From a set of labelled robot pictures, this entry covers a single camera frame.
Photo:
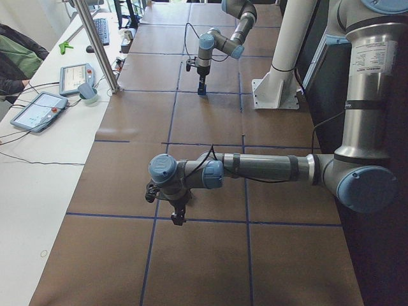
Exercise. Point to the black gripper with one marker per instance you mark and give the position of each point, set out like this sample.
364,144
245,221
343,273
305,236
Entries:
203,72
176,203

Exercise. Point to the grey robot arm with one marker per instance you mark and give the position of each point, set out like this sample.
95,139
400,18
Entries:
229,38
355,173

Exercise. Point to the orange black connector board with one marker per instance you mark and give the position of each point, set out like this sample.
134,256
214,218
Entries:
119,62

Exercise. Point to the small metal cup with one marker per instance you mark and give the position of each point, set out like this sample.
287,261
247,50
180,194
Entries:
128,35

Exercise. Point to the black computer keyboard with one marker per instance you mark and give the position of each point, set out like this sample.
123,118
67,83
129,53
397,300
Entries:
101,25

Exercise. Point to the black computer mouse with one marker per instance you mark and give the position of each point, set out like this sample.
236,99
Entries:
89,49

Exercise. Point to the light blue tape roll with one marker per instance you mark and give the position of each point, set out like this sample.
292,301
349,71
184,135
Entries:
88,94

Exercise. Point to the far teach pendant tablet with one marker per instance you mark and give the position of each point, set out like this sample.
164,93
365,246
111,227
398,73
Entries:
71,77

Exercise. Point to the teach pendant tablet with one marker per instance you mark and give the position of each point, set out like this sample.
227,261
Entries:
40,112
71,77

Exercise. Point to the green plastic clamp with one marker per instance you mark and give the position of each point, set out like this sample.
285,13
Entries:
64,46

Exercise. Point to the near teach pendant tablet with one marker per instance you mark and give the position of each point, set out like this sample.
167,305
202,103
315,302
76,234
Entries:
40,112

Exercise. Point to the person in dark jacket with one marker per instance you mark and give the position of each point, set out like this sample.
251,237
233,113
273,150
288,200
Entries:
20,59

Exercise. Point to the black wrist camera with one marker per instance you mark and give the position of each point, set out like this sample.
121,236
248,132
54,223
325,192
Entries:
153,192
191,63

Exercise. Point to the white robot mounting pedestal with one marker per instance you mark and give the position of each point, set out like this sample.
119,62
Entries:
278,88

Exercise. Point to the aluminium frame post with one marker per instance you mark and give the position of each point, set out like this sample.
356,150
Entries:
97,45

